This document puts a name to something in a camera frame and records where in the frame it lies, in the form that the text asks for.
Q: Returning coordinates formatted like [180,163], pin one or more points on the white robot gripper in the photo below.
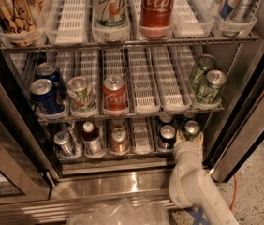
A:
[187,148]

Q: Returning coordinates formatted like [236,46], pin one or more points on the green can bottom shelf front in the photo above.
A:
[191,130]

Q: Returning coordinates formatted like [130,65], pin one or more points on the green can shelf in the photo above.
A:
[191,130]
[211,86]
[204,64]

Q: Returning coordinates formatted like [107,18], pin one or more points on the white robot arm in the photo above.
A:
[191,185]

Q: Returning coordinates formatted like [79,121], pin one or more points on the blue can bottom shelf front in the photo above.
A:
[167,137]

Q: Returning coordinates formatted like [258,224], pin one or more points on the blue can bottom shelf rear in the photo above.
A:
[162,120]

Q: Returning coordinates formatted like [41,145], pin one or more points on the green can middle shelf front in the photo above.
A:
[211,86]

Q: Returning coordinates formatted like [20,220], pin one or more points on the copper can bottom shelf front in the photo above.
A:
[118,140]

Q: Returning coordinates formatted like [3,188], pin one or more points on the fridge right door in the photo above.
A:
[235,133]

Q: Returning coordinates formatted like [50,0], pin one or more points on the green can middle shelf rear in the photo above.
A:
[204,64]

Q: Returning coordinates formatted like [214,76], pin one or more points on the red Coca-Cola can middle shelf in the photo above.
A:
[114,91]

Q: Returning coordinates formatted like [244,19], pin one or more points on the stainless steel fridge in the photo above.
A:
[157,75]

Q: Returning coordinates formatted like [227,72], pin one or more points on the white 7up can middle shelf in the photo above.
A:
[81,94]

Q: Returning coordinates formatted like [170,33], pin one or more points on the silver can bottom shelf rear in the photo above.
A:
[72,129]

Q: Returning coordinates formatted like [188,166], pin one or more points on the silver can bottom shelf front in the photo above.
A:
[63,141]

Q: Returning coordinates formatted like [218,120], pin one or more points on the Coca-Cola bottle top shelf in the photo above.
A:
[155,18]

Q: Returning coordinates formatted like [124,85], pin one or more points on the blue Pepsi can front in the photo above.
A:
[44,93]

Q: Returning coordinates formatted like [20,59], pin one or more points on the blue pepsi can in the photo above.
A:
[50,71]
[44,93]

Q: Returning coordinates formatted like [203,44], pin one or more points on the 7up bottle top shelf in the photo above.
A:
[110,19]

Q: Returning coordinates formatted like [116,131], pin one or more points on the blue Pepsi can rear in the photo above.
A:
[50,71]

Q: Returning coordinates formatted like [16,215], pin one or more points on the fridge left glass door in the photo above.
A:
[23,144]

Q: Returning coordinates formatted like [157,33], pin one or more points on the blue tape cross on floor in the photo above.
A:
[197,216]

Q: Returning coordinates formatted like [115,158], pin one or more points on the dark bottle white cap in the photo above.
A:
[91,138]

